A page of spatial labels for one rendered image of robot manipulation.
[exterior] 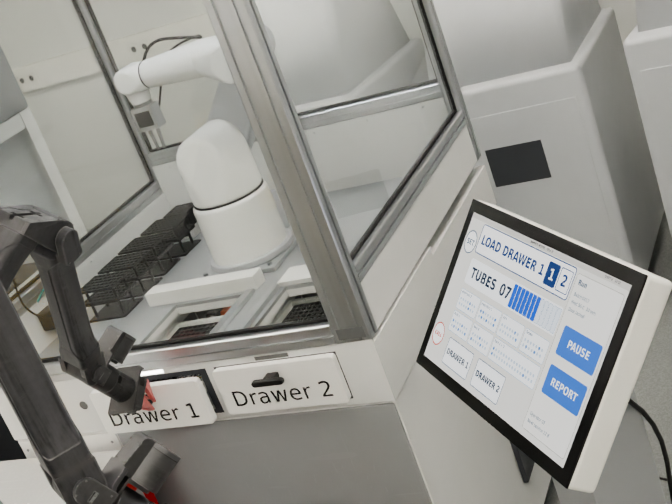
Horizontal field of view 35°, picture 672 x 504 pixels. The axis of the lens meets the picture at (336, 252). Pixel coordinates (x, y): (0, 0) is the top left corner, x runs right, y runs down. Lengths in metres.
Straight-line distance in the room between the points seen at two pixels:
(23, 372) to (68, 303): 0.63
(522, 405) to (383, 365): 0.57
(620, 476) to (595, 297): 0.37
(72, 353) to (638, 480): 1.04
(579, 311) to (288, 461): 1.00
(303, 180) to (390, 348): 0.41
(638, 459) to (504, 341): 0.29
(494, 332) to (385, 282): 0.52
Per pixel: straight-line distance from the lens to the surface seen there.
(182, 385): 2.33
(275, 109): 1.98
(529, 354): 1.65
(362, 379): 2.19
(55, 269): 1.92
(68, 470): 1.43
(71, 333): 2.05
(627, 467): 1.81
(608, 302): 1.53
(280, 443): 2.37
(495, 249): 1.80
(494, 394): 1.71
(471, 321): 1.81
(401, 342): 2.25
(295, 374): 2.22
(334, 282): 2.09
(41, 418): 1.40
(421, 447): 2.29
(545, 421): 1.59
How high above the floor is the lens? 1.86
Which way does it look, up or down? 20 degrees down
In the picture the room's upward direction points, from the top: 21 degrees counter-clockwise
